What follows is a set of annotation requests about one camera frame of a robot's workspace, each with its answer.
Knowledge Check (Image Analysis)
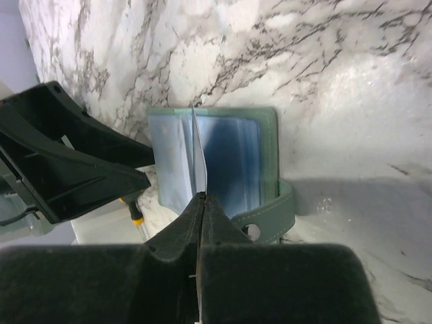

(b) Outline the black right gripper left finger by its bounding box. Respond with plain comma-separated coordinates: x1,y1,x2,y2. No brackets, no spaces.
1,193,205,323

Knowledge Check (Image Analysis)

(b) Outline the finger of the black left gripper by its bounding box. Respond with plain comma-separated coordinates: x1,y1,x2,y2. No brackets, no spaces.
1,81,155,169
1,134,151,224

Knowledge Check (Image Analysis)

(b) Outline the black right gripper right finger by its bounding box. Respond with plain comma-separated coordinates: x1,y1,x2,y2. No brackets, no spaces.
198,196,381,323

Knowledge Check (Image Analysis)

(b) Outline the green leather card holder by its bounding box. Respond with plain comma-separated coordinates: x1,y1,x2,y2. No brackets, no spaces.
147,107,296,244

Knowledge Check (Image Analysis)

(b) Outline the yellow black utility knife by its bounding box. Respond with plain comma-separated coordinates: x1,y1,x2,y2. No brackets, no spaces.
119,191,146,242

